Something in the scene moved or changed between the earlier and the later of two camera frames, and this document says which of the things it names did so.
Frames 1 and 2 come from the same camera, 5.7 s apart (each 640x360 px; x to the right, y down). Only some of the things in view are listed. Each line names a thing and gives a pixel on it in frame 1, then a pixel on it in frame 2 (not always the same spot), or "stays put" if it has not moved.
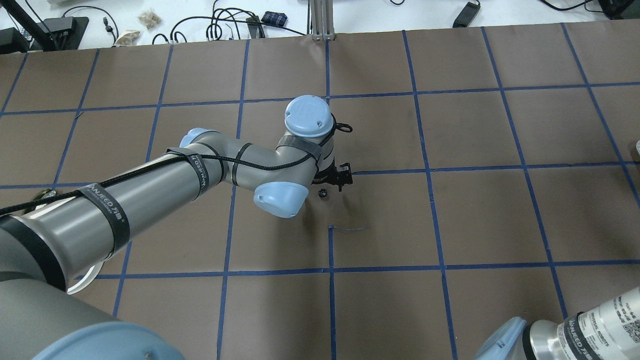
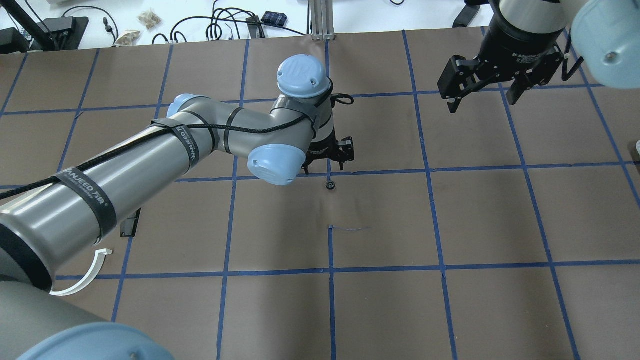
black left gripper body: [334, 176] → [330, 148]
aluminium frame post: [322, 20] stays put
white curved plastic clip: [87, 280] stays put
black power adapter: [467, 15] stays put
